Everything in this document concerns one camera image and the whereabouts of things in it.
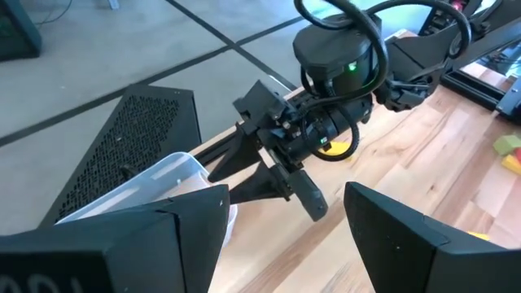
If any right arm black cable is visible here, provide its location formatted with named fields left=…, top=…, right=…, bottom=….
left=293, top=0, right=473, bottom=163

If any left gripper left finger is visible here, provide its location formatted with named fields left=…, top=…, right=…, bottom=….
left=0, top=183, right=231, bottom=293

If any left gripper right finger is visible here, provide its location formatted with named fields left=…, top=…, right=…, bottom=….
left=344, top=181, right=521, bottom=293

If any clear plastic bin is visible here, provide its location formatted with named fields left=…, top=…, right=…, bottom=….
left=55, top=151, right=239, bottom=249

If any black perforated computer case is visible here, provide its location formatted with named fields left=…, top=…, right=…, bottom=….
left=38, top=83, right=203, bottom=229

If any dark equipment cabinet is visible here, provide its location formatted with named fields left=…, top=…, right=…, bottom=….
left=0, top=0, right=43, bottom=62

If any thin floor cable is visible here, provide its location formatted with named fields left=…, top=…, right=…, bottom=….
left=34, top=0, right=74, bottom=26

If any green cube block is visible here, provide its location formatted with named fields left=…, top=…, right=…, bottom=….
left=492, top=133, right=521, bottom=156

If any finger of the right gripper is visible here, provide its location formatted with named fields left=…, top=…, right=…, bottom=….
left=229, top=161, right=293, bottom=204
left=206, top=124, right=265, bottom=183

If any yellow rectangular block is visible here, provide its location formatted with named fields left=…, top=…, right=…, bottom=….
left=500, top=153, right=521, bottom=177
left=466, top=230, right=492, bottom=242
left=317, top=140, right=353, bottom=160

